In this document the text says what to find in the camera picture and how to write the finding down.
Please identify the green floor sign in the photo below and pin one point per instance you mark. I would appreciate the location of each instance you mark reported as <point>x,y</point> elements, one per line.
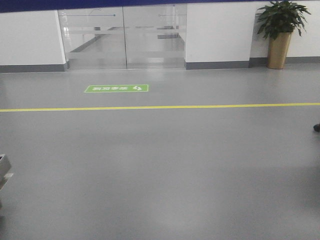
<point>117,88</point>

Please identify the grey metal cart corner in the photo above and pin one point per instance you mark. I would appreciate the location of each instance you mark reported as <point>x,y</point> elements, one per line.
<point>5,173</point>

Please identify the glass double door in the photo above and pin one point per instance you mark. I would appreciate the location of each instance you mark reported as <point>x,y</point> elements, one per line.
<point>127,37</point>

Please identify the potted green plant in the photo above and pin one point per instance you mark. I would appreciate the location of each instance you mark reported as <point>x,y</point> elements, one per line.
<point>281,16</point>

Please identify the gold plant pot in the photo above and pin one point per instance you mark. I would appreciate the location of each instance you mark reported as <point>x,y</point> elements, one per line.
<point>277,50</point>

